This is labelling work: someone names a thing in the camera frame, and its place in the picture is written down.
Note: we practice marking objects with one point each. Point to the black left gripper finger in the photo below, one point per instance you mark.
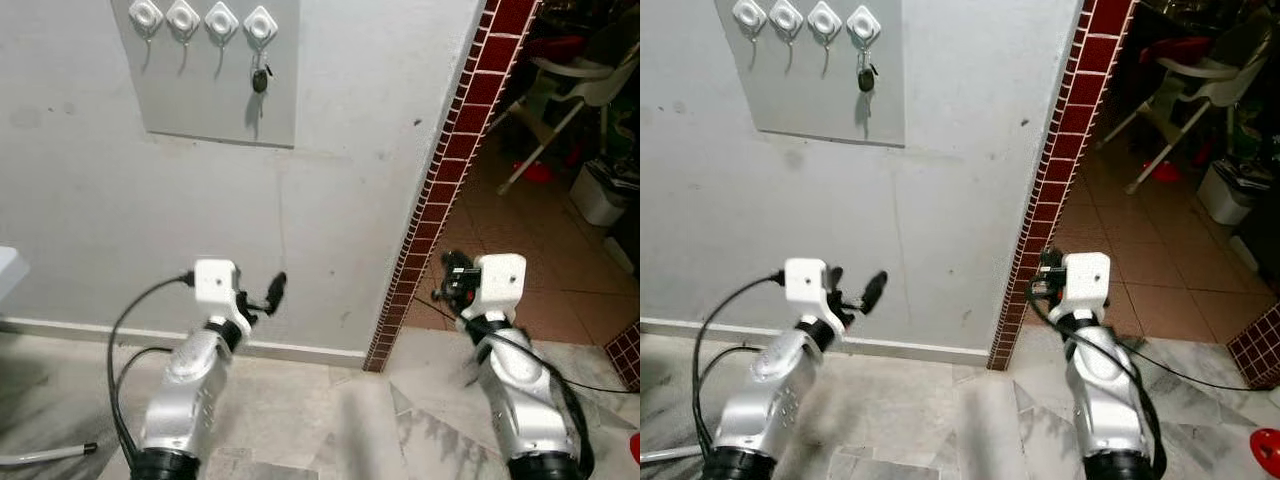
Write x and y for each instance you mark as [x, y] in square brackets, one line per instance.
[277, 288]
[839, 280]
[875, 290]

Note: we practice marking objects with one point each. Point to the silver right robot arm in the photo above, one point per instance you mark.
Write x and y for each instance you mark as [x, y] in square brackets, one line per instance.
[530, 400]
[1110, 400]

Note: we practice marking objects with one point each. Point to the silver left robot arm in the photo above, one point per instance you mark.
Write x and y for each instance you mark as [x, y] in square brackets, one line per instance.
[765, 400]
[185, 400]

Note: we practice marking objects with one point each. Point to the grey hook board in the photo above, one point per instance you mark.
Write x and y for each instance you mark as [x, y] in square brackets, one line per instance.
[810, 100]
[200, 100]

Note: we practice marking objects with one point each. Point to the small red bowl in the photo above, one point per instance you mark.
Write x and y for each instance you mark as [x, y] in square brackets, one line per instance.
[1162, 172]
[538, 173]

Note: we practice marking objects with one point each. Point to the white plastic bin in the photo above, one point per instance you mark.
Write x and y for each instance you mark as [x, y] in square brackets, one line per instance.
[1228, 192]
[598, 195]

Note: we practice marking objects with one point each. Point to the black key fob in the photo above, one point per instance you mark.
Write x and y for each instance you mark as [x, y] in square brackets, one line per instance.
[866, 80]
[260, 80]

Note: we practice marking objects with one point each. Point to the white folding chair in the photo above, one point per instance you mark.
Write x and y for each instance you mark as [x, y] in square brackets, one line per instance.
[1205, 85]
[585, 85]

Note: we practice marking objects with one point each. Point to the red plastic object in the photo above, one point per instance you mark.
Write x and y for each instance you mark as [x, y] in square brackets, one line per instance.
[636, 447]
[1267, 452]

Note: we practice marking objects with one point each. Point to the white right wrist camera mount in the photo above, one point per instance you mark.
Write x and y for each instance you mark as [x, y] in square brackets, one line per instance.
[500, 282]
[1088, 280]

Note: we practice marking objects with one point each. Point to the red tiled wall edge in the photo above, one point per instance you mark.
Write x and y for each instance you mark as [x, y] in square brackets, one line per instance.
[1065, 180]
[450, 180]

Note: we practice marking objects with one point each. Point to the low red tiled wall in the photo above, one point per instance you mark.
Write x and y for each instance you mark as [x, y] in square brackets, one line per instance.
[625, 355]
[1258, 348]

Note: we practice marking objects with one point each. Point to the white folding table leg frame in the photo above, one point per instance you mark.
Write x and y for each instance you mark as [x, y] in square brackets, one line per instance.
[670, 454]
[50, 453]

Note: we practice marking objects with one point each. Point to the white wall hook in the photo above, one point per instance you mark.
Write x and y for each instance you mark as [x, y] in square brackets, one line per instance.
[183, 17]
[786, 15]
[260, 25]
[748, 12]
[145, 14]
[864, 25]
[824, 20]
[221, 22]

